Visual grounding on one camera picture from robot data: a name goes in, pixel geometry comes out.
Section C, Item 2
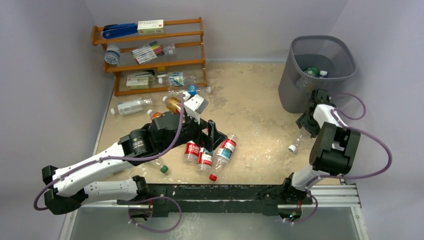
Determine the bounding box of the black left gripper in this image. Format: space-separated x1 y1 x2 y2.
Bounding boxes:
160 111 227 153

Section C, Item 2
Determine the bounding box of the red scenic label bottle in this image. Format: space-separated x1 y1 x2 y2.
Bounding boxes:
209 133 239 182

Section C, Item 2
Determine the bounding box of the clear crushed bottle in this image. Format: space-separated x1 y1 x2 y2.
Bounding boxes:
288 128 311 154

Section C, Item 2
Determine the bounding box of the green label tea bottle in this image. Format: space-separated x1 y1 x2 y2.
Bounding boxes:
303 66 320 78

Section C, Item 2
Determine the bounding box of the clear purple label bottle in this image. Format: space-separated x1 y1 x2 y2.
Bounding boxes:
296 70 329 89

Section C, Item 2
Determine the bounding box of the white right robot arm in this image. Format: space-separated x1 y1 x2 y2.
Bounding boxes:
280 88 361 204

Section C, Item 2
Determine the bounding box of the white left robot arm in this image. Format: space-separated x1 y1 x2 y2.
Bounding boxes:
33 111 227 215

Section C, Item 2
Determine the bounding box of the grey mesh waste bin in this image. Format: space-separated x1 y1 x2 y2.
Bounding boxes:
278 35 356 114

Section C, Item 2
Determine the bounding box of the red cap scenic bottle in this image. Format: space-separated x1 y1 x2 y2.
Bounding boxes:
197 147 214 172

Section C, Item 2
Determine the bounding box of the red cap water bottle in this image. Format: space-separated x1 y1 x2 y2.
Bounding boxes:
184 141 200 162

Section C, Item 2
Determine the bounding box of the clear bottle blue label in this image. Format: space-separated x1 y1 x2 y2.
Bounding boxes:
167 84 212 100

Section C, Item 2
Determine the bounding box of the red label tea bottle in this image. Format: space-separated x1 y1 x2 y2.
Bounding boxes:
162 96 182 114

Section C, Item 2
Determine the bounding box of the green label water bottle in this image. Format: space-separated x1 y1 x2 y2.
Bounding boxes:
148 158 169 174

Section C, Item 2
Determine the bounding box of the orange juice bottle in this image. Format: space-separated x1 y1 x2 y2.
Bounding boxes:
146 109 163 120

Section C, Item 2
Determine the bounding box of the blue white label bottle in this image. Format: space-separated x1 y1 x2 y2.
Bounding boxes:
157 71 198 87

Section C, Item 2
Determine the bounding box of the clear bottle white label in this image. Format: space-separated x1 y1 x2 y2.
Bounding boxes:
110 98 153 116

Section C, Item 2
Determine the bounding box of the wooden shelf rack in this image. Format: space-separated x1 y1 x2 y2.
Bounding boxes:
90 17 206 97

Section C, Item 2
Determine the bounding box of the green white carton box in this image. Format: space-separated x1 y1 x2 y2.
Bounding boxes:
126 75 156 90

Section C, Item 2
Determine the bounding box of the pack of coloured markers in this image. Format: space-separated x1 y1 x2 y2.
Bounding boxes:
131 41 165 64

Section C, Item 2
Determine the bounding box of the white red box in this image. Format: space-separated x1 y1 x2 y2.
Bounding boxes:
137 19 165 35

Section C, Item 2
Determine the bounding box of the blue stapler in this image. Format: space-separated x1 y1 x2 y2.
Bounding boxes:
102 23 138 39

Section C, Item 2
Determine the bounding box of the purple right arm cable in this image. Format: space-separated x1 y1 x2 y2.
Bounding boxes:
304 92 393 191

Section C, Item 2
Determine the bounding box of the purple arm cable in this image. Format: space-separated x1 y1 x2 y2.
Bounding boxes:
304 92 393 191
33 94 185 212

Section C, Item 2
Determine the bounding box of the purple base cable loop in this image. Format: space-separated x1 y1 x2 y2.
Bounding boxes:
127 195 183 233

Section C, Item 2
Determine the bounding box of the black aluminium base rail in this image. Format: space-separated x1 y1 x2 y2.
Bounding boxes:
82 183 362 220

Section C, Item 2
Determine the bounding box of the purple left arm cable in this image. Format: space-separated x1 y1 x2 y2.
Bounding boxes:
33 94 185 212

